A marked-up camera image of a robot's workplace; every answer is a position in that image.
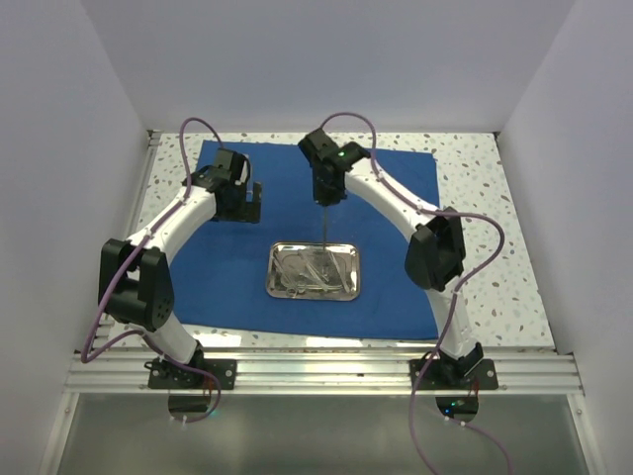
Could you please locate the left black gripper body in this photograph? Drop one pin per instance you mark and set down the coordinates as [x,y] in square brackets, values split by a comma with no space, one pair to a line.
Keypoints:
[230,212]

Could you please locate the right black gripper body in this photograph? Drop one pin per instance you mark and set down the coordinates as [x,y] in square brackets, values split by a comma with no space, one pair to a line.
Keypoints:
[319,185]

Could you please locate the steel pointed tweezers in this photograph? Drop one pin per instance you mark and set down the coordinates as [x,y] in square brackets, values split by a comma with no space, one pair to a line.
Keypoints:
[340,272]

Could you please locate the aluminium mounting rail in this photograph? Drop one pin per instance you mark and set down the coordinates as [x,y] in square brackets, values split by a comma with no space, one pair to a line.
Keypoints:
[335,371]

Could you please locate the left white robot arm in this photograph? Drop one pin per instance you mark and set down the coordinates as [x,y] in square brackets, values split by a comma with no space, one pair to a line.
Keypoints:
[135,293]

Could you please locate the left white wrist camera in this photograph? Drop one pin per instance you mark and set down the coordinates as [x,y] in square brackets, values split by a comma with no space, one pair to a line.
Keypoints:
[231,166]

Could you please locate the steel surgical scissors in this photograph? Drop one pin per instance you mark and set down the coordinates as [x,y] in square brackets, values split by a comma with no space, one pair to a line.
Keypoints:
[293,281]

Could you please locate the steel instrument tray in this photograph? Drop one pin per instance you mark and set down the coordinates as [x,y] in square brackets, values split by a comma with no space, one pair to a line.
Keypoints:
[348,257]

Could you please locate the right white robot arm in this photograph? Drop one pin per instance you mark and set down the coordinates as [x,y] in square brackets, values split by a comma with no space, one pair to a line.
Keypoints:
[436,248]

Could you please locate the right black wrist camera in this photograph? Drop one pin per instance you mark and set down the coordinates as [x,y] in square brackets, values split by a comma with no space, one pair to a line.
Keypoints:
[317,145]

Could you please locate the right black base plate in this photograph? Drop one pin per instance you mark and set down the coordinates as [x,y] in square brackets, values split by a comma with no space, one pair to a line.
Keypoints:
[452,373]

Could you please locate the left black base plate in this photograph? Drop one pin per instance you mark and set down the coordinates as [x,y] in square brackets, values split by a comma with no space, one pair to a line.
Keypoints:
[201,373]

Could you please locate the steel blunt forceps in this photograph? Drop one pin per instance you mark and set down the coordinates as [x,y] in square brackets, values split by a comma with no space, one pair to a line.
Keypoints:
[315,262]

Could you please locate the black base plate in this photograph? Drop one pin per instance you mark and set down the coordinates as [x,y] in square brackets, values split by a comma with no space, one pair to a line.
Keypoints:
[201,373]
[452,373]

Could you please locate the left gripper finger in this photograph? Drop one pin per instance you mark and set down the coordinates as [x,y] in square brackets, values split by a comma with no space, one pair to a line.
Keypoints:
[256,192]
[250,211]

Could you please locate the blue surgical cloth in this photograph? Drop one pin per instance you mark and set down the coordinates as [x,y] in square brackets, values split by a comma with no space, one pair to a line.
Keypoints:
[219,274]

